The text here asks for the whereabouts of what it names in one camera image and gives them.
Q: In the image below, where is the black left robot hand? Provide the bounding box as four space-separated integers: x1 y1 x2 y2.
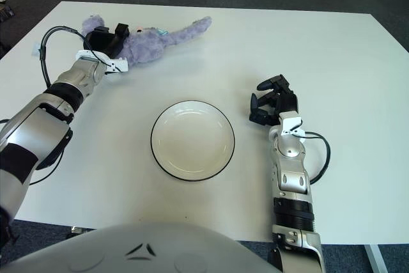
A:
76 22 130 74

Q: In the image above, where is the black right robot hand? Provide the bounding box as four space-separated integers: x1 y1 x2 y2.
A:
249 74 306 136

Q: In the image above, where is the purple plush doll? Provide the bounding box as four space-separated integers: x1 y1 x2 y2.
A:
81 14 213 68

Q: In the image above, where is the white plate with black rim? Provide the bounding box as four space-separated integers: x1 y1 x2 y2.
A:
150 100 236 183

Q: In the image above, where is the white table leg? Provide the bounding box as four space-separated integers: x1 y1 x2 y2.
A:
364 244 389 273

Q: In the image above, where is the grey robot torso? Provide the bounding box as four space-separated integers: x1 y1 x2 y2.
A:
0 222 275 273

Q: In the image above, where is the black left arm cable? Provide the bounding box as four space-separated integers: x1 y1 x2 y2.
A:
0 25 116 187

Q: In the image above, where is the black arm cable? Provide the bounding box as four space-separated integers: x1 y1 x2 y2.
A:
0 25 116 187
302 130 330 186

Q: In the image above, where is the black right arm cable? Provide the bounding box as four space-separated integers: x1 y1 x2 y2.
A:
302 130 330 186

